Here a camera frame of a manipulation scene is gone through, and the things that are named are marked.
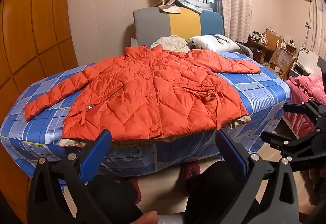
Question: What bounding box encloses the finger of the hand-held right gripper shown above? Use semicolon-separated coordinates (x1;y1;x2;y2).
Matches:
261;130;326;163
283;99;326;129

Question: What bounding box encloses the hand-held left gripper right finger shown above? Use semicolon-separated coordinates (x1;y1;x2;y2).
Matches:
215;129;300;224

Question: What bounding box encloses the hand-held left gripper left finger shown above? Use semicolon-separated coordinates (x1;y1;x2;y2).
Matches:
28;129;112;224

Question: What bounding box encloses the orange puffer jacket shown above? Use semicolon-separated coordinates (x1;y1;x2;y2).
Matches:
24;44;261;149

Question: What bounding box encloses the person's left hand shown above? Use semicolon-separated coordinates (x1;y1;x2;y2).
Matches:
129;211;158;224

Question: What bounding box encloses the pink ruffled quilt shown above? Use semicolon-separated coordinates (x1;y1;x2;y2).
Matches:
283;75;326;138

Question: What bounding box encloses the person's right leg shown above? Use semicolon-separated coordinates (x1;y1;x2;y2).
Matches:
186;170;245;224

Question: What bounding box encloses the person's leg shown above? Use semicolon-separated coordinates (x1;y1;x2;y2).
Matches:
186;170;245;224
88;174;144;224

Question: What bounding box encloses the black printer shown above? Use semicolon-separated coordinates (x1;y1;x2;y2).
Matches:
293;61;306;77

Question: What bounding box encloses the bed with blue plaid sheet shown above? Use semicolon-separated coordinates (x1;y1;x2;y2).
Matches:
0;51;291;189

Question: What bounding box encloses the red slipper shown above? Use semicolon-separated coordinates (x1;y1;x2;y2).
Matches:
183;163;202;185
129;178;142;204

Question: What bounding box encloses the white board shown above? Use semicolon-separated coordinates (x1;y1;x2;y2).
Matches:
297;52;323;75

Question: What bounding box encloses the rattan wooden chair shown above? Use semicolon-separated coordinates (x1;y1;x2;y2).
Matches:
267;47;297;79

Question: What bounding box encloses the person's left leg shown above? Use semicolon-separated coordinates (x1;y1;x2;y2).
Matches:
88;174;144;224

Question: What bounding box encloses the wooden desk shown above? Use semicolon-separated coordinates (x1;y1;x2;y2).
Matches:
247;35;278;64

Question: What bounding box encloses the white printed pillow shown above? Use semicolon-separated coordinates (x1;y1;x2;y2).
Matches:
188;34;238;52

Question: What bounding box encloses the cream quilted jacket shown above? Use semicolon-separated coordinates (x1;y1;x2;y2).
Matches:
151;35;190;52

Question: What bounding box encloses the orange wooden wardrobe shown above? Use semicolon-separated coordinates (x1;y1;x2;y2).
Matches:
0;0;79;122

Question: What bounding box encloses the grey yellow blue headboard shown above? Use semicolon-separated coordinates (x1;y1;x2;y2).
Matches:
133;6;225;45

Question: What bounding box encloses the silver grey cloth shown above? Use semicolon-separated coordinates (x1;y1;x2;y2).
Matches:
178;0;205;14

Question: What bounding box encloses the wall cable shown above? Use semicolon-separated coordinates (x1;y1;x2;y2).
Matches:
302;1;313;50

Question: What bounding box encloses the grey fabric bed rail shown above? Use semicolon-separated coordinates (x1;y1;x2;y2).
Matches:
236;42;255;60

